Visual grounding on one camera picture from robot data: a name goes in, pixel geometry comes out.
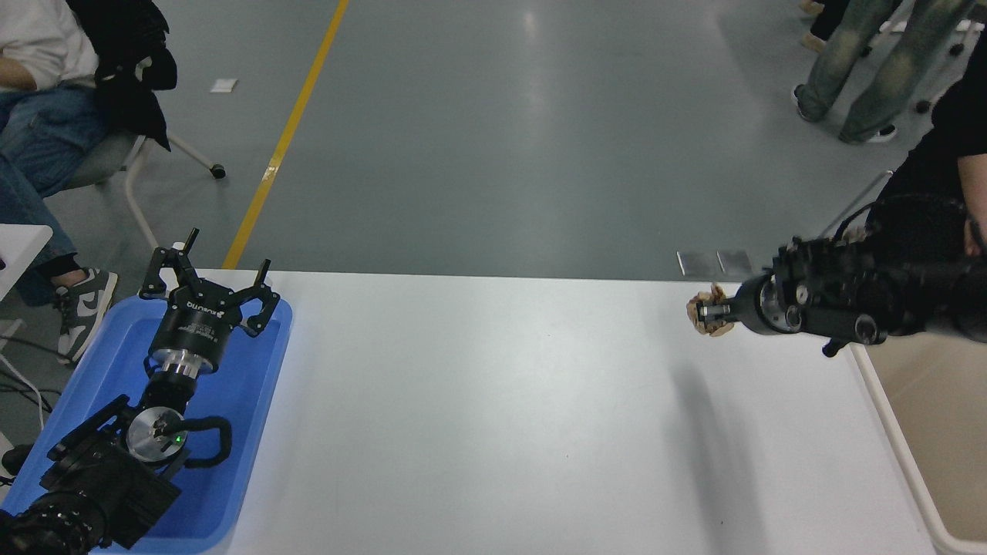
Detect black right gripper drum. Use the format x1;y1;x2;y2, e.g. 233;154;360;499
730;275;765;337

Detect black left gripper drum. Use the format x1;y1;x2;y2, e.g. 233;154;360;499
148;284;238;368

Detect tan paper ball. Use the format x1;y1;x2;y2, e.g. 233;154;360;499
686;283;736;338

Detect blue plastic tray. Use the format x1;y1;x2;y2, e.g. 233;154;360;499
0;297;294;554

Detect white rolling chair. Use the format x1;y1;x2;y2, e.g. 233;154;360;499
60;127;227;252

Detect small white side table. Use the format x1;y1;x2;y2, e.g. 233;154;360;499
0;224;53;303

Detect seated person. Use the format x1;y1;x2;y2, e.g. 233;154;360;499
0;0;119;365

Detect black jacket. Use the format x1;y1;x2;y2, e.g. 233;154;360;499
68;0;178;152

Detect black round floor foot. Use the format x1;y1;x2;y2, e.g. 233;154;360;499
1;442;35;476

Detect large pale bin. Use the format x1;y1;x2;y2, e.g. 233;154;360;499
848;328;987;555

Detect standing person beside robot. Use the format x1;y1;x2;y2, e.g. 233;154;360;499
864;54;987;259

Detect walking person, dark shoes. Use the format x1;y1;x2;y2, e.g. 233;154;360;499
792;0;977;146

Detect walking person, tan shoes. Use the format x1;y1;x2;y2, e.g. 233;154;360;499
798;0;851;53

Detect white swivel chair base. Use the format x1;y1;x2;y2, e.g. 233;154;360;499
879;15;987;115

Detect black floor cable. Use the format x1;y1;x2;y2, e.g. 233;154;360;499
0;336;64;365

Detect white floor cable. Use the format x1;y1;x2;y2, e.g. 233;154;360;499
0;353;47;429

